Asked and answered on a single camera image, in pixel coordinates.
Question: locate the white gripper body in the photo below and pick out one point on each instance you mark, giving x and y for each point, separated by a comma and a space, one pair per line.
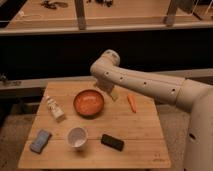
105, 86

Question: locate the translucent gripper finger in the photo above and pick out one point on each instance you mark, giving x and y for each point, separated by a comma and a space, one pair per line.
113, 96

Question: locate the orange ceramic bowl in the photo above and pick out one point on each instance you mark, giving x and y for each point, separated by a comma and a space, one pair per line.
88, 103

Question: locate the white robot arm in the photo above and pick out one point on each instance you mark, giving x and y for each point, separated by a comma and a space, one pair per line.
188, 95

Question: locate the orange carrot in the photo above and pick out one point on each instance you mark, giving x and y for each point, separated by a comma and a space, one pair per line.
131, 100

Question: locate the black smartphone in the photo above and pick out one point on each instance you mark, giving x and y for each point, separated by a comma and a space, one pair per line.
112, 142

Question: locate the small wooden table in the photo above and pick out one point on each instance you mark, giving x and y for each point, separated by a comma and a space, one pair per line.
144, 143

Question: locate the white paper cup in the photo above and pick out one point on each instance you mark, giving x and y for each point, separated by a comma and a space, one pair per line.
77, 138

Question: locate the white tube bottle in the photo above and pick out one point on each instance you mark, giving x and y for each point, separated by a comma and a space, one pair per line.
54, 108

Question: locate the blue sponge block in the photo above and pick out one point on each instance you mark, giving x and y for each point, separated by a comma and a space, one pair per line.
40, 141

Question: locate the black tool on bench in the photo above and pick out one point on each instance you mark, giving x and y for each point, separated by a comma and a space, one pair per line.
53, 5

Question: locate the grey metal post left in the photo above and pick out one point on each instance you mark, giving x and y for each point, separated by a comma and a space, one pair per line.
80, 14

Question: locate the grey metal post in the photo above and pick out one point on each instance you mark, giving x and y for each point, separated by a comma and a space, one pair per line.
80, 14
171, 12

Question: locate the grey metal post right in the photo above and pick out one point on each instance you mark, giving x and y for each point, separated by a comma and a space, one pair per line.
171, 12

